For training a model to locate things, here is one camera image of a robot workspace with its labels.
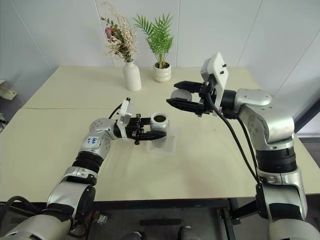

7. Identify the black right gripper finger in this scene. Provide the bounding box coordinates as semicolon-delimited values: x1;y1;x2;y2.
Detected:
173;80;203;95
165;97;201;114

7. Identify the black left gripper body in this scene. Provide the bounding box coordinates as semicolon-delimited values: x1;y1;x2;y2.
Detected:
124;113;152;146

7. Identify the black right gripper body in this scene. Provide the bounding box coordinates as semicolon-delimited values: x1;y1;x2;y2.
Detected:
195;79;218;118

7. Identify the silver can lid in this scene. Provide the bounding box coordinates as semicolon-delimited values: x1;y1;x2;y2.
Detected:
170;89;194;102

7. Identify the silver can with red stripe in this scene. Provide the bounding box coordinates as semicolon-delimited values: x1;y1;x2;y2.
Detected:
149;112;172;149

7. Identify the clear plastic tray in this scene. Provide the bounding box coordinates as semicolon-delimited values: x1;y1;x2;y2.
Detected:
145;126;178;155

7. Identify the white ribbed plant pot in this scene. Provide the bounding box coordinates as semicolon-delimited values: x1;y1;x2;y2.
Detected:
152;61;173;83

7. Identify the white ceramic vase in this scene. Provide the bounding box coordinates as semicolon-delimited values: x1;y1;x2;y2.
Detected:
122;60;143;92

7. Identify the green palm plant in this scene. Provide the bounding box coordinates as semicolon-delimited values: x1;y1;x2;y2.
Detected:
132;12;175;69

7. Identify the dried flower bouquet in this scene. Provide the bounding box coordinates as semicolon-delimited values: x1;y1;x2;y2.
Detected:
99;1;140;63

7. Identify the crumpled clear plastic piece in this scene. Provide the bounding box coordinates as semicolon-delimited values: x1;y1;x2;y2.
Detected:
95;213;109;225

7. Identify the dark rounded shape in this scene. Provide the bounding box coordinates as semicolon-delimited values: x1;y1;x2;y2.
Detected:
124;230;148;240
178;224;194;240

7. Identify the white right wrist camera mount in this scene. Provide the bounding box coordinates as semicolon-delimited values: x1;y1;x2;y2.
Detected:
200;51;231;117

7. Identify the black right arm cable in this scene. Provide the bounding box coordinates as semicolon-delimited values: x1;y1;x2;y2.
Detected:
226;111;261;185
209;94;260;186

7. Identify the black metal table frame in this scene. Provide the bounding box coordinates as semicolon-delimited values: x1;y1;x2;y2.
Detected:
91;197;260;227

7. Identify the white object with bracket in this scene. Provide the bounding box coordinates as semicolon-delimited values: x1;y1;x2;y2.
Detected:
0;79;18;101

